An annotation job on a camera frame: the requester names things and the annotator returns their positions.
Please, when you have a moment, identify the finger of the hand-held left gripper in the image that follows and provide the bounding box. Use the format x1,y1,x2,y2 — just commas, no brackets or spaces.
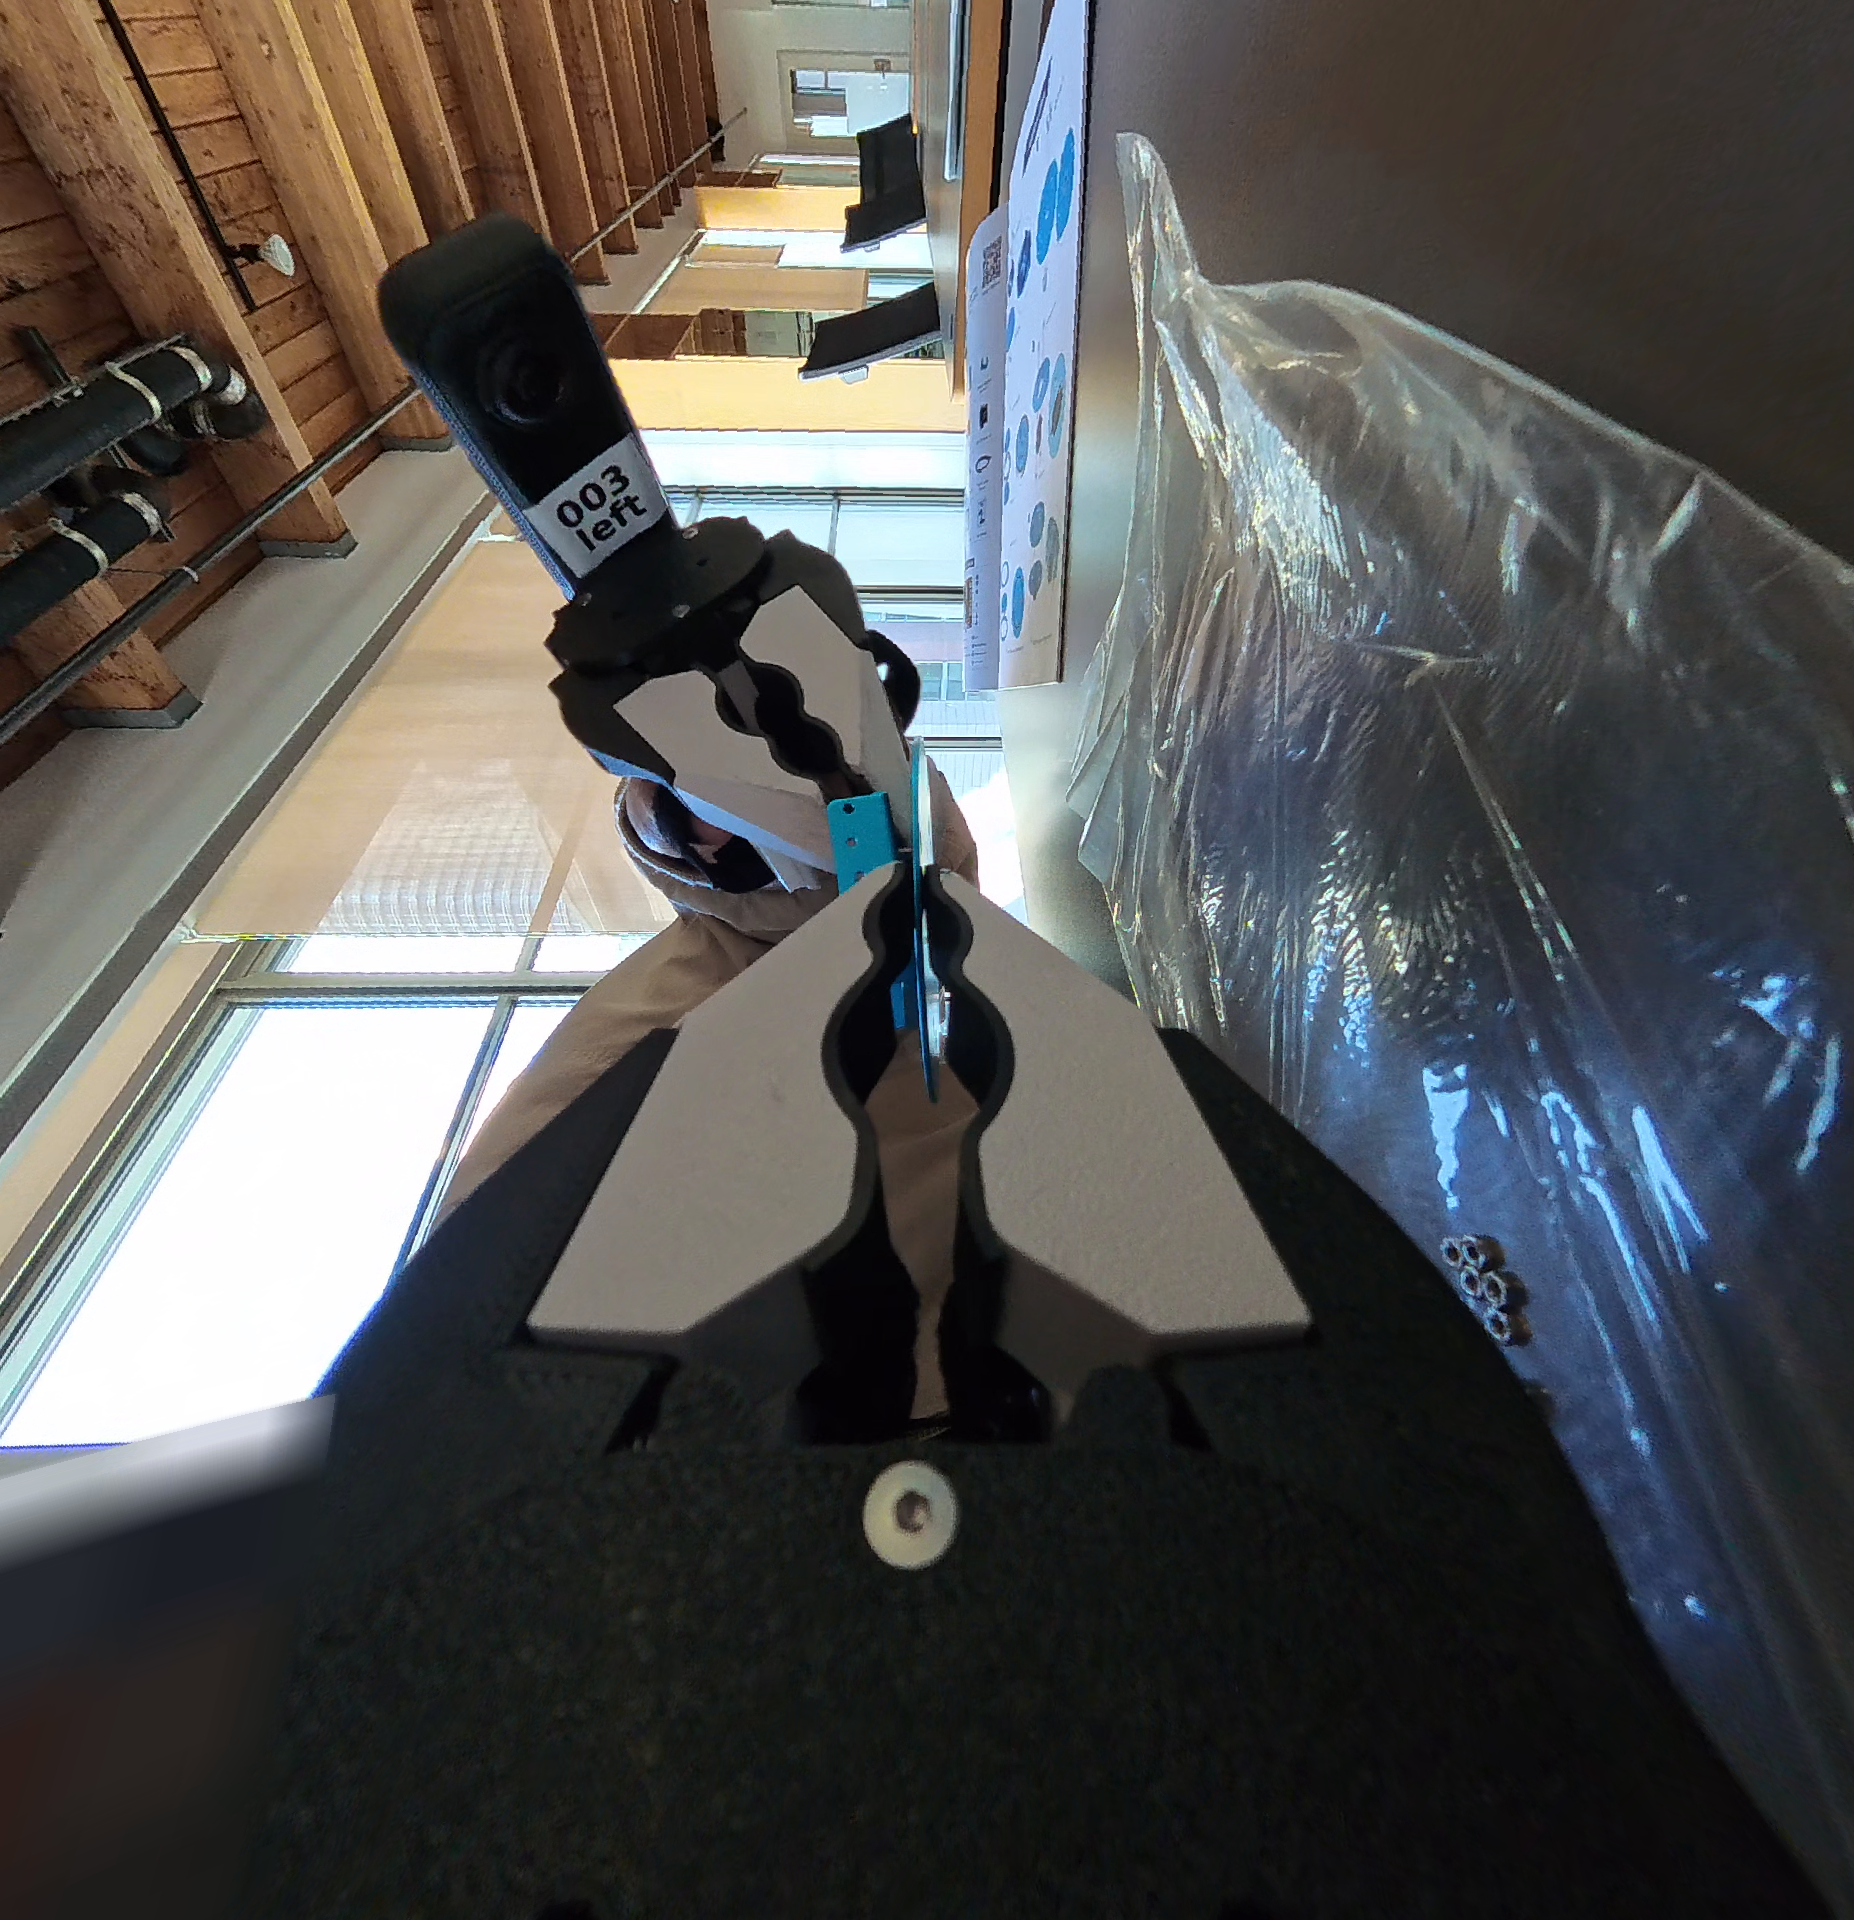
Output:
737,586,910,798
612,673,812,799

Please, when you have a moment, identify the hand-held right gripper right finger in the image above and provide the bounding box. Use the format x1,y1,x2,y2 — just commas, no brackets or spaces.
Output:
920,871,1315,1388

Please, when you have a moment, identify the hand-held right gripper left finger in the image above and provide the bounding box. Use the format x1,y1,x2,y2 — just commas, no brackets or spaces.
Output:
525,879,887,1379

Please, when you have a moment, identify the blue perforated mounting bracket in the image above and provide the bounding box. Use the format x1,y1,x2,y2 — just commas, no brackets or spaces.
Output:
823,792,914,905

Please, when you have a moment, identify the blue round metal plate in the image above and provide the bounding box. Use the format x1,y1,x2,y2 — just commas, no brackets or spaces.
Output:
900,737,959,1109

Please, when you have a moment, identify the person's left hand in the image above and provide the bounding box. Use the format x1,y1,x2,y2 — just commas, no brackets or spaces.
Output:
612,778,786,902

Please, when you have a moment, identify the small white printed sheet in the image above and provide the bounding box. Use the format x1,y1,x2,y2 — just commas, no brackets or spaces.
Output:
961,202,1013,695

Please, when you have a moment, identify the cluster of small metal nuts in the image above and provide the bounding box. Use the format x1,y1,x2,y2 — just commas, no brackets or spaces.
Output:
1440,1233,1520,1339

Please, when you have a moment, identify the white instruction sheet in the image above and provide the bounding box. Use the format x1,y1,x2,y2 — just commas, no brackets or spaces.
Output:
999,0,1094,690

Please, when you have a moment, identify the large glass window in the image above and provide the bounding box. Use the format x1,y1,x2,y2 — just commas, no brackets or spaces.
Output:
0,938,568,1449

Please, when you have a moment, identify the clear plastic bag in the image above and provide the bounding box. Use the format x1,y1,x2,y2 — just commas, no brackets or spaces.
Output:
1067,133,1854,1920

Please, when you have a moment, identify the black insulated pipe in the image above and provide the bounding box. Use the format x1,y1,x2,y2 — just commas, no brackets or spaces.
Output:
0,488,173,673
0,336,251,527

